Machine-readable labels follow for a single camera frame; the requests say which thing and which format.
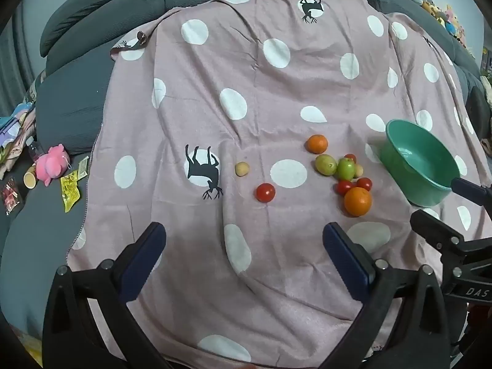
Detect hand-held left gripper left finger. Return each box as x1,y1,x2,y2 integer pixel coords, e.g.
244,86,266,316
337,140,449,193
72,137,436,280
42,221,172,369

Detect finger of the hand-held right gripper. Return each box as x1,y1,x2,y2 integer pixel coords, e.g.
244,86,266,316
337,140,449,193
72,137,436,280
410,209,464,256
450,177,492,201

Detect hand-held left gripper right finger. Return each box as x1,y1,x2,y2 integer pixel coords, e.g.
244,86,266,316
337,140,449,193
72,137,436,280
322,221,451,369

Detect large orange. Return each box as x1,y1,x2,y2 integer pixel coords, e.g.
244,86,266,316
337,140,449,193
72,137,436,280
343,186,373,217

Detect green plastic bowl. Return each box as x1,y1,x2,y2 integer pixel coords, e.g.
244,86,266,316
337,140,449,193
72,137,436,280
380,119,461,207

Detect green tomato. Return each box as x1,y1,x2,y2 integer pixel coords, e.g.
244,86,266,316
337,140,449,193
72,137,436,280
337,158,355,181

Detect yellow-green fruit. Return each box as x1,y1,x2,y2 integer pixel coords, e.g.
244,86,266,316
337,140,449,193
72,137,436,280
315,154,339,177

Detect large red tomato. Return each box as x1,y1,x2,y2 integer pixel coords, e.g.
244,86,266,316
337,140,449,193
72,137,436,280
256,183,276,203

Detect small orange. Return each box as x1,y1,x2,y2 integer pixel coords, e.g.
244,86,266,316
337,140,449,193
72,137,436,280
305,134,329,154

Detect yellow snack packet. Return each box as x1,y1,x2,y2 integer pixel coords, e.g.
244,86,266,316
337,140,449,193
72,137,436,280
60,173,81,213

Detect pink plush toy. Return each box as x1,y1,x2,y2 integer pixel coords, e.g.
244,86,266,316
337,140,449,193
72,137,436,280
35,143,72,188

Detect paper cup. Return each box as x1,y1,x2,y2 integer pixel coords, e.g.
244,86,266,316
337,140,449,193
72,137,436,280
23,165,38,190

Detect red snack packet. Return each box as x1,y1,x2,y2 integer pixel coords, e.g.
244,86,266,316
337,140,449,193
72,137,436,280
0,177,22,216

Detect clear plastic bottle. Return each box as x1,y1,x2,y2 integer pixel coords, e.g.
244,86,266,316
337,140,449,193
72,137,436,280
27,140,45,162

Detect grey sofa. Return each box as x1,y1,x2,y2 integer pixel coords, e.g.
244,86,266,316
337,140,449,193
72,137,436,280
0,0,492,339

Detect colourful cloth pile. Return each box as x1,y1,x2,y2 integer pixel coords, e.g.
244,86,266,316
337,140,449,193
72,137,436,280
0,81,39,179

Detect row of plush toys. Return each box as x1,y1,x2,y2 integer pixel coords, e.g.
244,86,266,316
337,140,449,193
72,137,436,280
402,0,475,50

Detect pink polka dot blanket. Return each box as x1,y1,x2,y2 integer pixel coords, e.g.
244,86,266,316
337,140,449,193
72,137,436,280
65,0,486,369

